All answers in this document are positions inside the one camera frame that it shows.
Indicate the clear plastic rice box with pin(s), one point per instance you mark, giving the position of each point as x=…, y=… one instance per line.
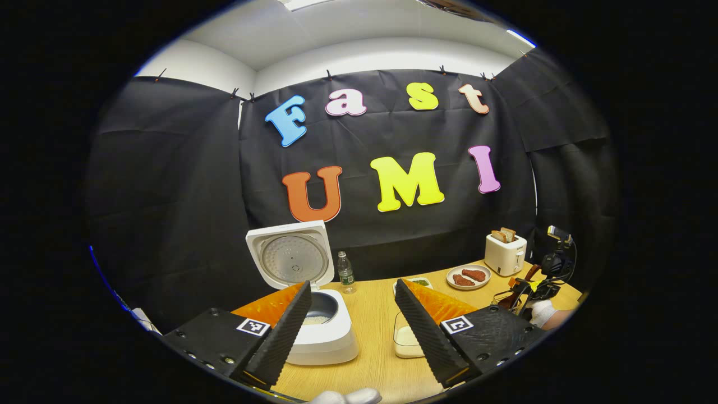
x=404, y=339

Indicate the white rice cooker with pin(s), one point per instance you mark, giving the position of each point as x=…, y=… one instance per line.
x=331, y=345

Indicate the white toaster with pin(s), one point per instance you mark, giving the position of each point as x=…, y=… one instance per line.
x=505, y=258

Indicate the toasted bread slice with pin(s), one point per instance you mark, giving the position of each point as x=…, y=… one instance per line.
x=498, y=236
x=509, y=233

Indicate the clear metal chopstick holder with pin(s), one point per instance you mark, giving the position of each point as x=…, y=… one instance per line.
x=502, y=298

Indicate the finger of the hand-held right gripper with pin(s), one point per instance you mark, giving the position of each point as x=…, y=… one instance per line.
x=523, y=294

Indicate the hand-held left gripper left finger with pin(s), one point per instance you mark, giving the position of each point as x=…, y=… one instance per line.
x=283, y=336

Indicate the clear plastic water bottle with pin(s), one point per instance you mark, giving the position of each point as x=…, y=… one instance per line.
x=346, y=275

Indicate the white divided grain dish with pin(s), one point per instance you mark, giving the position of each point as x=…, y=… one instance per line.
x=420, y=282

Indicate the brown fried chicken piece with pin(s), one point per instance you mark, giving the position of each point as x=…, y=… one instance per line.
x=463, y=280
x=474, y=275

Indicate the long ceiling light panel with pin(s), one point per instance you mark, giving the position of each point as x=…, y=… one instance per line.
x=303, y=4

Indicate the black backdrop cloth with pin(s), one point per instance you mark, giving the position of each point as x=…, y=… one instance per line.
x=168, y=213

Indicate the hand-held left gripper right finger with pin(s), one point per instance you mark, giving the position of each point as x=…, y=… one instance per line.
x=426, y=339

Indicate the round white plate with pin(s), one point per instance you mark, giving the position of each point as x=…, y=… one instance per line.
x=451, y=283

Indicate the small ceiling light panel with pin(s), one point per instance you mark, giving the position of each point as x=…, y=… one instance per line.
x=521, y=38

